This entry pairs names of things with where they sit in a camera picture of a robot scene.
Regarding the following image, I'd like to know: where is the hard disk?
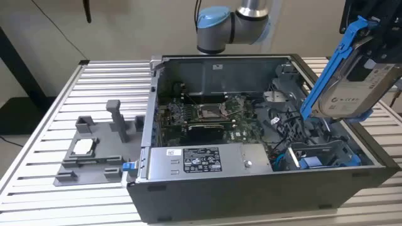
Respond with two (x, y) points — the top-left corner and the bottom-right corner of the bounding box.
(299, 15), (402, 124)
(297, 157), (325, 169)

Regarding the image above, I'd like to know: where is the grey parts rack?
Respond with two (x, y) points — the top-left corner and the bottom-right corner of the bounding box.
(53, 99), (147, 188)

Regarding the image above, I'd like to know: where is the black hanging strap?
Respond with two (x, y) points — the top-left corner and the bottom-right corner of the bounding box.
(83, 0), (94, 24)

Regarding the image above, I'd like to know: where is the silver power supply unit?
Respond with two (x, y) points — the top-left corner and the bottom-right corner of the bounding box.
(147, 143), (274, 182)

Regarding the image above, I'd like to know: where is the locking lever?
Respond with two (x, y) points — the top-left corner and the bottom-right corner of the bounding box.
(183, 92), (202, 106)

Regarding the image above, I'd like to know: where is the socket cover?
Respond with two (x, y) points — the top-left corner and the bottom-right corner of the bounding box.
(222, 95), (248, 116)

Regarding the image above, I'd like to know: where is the black desk leg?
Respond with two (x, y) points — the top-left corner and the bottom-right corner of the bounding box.
(0, 25), (53, 135)

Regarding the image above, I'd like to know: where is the black graphics card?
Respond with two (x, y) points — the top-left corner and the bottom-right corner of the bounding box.
(187, 123), (227, 143)

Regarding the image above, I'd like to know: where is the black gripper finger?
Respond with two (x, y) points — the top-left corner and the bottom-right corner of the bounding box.
(341, 0), (358, 33)
(366, 14), (402, 65)

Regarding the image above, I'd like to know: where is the green motherboard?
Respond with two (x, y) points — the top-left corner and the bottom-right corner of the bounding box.
(159, 94), (274, 148)

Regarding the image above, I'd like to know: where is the silver CPU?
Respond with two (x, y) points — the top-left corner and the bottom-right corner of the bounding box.
(72, 138), (95, 155)

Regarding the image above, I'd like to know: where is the silver metal bracket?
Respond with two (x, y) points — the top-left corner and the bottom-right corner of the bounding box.
(262, 90), (297, 105)

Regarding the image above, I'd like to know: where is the blue wire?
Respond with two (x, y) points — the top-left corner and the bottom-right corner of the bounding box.
(272, 153), (287, 170)

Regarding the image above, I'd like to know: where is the black open PC case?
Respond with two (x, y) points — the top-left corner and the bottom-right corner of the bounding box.
(127, 53), (402, 224)

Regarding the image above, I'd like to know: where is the CPU socket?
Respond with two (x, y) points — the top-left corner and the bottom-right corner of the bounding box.
(194, 103), (227, 120)

